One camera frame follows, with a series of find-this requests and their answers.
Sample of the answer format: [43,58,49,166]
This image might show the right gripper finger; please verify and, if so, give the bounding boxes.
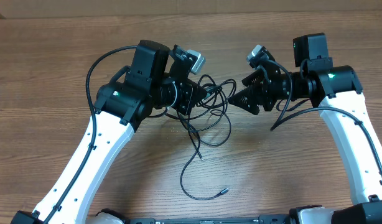
[241,68,268,86]
[228,86,261,115]

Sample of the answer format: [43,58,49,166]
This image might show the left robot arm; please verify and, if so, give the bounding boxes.
[11,40,207,223]

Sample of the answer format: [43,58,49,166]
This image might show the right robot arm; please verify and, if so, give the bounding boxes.
[229,33,382,223]

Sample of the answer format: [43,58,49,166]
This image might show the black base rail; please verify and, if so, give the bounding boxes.
[94,205,382,224]

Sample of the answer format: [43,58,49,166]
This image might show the black cable bundle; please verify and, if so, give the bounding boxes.
[164,73,237,201]

